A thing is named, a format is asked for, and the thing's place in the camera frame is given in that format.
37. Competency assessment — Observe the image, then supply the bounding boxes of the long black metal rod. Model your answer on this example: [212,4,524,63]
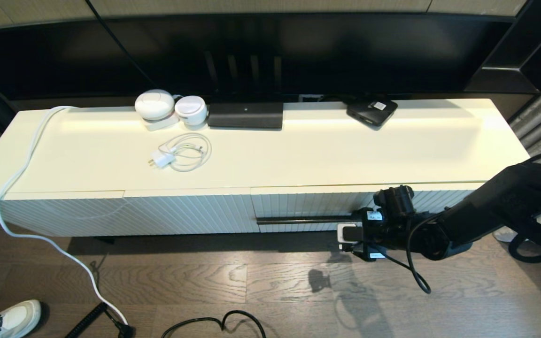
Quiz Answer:
[255,215,363,225]

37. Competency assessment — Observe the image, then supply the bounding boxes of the white fluted drawer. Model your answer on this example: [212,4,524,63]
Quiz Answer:
[250,181,487,234]

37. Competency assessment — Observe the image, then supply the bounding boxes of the white tv cabinet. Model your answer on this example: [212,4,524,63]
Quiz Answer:
[0,98,532,237]

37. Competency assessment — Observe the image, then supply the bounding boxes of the black set-top box with label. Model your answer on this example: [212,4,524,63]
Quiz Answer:
[346,97,399,130]

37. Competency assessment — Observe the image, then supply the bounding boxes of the black router with antennas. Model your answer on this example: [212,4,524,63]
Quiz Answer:
[203,49,284,130]

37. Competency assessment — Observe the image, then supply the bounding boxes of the black television screen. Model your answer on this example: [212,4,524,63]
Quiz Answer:
[0,13,520,101]

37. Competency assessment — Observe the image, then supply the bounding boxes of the small white round device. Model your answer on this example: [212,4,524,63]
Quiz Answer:
[175,95,208,126]

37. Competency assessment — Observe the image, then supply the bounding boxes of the black shelf unit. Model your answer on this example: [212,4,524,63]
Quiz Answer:
[463,0,541,94]

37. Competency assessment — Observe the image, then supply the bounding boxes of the large white dome device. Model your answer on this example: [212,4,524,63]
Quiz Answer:
[134,89,179,132]

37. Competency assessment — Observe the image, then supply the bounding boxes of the white sneaker black laces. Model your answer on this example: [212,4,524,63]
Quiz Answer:
[0,300,42,338]

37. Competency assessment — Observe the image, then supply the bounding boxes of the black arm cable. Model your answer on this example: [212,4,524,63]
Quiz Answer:
[374,150,541,294]

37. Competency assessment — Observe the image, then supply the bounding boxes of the thin black floor cable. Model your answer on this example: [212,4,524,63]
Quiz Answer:
[160,310,267,338]

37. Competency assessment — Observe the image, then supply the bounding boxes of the white charger with coiled cable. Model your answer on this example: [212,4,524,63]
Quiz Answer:
[147,132,212,172]

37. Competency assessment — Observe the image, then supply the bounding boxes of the black coiled cable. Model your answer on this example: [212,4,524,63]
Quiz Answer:
[66,302,135,338]

